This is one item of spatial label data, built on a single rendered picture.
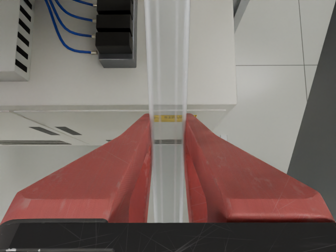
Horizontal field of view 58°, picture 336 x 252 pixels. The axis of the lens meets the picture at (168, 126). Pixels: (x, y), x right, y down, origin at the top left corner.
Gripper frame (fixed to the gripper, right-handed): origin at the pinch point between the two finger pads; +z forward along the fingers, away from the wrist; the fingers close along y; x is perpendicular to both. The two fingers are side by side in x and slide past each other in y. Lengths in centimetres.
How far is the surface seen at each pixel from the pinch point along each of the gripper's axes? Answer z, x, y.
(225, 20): 37.8, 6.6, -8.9
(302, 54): 96, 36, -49
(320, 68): 5.1, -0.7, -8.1
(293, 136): 74, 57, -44
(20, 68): 29.5, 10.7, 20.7
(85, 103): 28.5, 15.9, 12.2
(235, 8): 49, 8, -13
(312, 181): 2.3, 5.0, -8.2
